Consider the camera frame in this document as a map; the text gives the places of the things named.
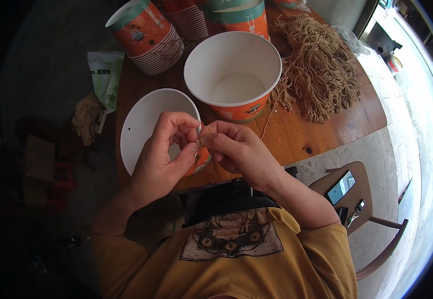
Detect person's left hand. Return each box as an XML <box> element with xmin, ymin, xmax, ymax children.
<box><xmin>130</xmin><ymin>111</ymin><xmax>201</xmax><ymax>201</ymax></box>

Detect person's right hand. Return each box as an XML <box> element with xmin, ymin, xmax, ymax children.
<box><xmin>197</xmin><ymin>120</ymin><xmax>287</xmax><ymax>193</ymax></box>

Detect single tan string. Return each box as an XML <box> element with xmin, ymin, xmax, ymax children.
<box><xmin>196</xmin><ymin>98</ymin><xmax>279</xmax><ymax>147</ymax></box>

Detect orange paper bucket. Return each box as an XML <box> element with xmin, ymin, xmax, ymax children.
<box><xmin>183</xmin><ymin>31</ymin><xmax>283</xmax><ymax>124</ymax></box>
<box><xmin>120</xmin><ymin>88</ymin><xmax>212</xmax><ymax>177</ymax></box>

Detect person's legs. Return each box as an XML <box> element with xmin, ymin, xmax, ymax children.
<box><xmin>180</xmin><ymin>166</ymin><xmax>299</xmax><ymax>228</ymax></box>

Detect upright orange paper bucket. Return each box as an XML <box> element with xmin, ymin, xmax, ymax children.
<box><xmin>183</xmin><ymin>31</ymin><xmax>283</xmax><ymax>124</ymax></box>

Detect red plastic stool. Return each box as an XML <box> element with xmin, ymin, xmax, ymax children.
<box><xmin>46</xmin><ymin>162</ymin><xmax>78</xmax><ymax>214</ymax></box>

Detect green white plastic bag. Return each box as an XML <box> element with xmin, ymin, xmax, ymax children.
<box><xmin>87</xmin><ymin>51</ymin><xmax>126</xmax><ymax>115</ymax></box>

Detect black smartphone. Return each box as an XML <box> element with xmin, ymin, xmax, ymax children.
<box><xmin>324</xmin><ymin>170</ymin><xmax>356</xmax><ymax>206</ymax></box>

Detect person's body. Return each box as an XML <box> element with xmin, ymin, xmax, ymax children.
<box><xmin>89</xmin><ymin>206</ymin><xmax>359</xmax><ymax>299</ymax></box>

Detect brown cardboard box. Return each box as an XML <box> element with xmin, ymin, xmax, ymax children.
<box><xmin>24</xmin><ymin>134</ymin><xmax>56</xmax><ymax>182</ymax></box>

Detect bunch of keys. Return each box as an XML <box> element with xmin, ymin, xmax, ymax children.
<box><xmin>347</xmin><ymin>200</ymin><xmax>366</xmax><ymax>229</ymax></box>

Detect wooden chair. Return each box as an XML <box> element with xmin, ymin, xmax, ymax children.
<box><xmin>309</xmin><ymin>161</ymin><xmax>410</xmax><ymax>281</ymax></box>

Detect stack of orange paper buckets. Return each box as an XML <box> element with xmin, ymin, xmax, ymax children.
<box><xmin>160</xmin><ymin>0</ymin><xmax>210</xmax><ymax>42</ymax></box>
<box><xmin>105</xmin><ymin>0</ymin><xmax>186</xmax><ymax>75</ymax></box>
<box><xmin>197</xmin><ymin>0</ymin><xmax>270</xmax><ymax>41</ymax></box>

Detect clear plastic bag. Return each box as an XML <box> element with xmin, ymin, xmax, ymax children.
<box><xmin>332</xmin><ymin>25</ymin><xmax>368</xmax><ymax>57</ymax></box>

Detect red white can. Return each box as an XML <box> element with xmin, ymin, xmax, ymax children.
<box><xmin>386</xmin><ymin>54</ymin><xmax>404</xmax><ymax>76</ymax></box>

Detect small bundle of tan strings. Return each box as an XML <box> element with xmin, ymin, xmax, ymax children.
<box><xmin>71</xmin><ymin>93</ymin><xmax>107</xmax><ymax>147</ymax></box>

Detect heap of tan strings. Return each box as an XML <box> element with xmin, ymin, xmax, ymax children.
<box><xmin>270</xmin><ymin>14</ymin><xmax>363</xmax><ymax>124</ymax></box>

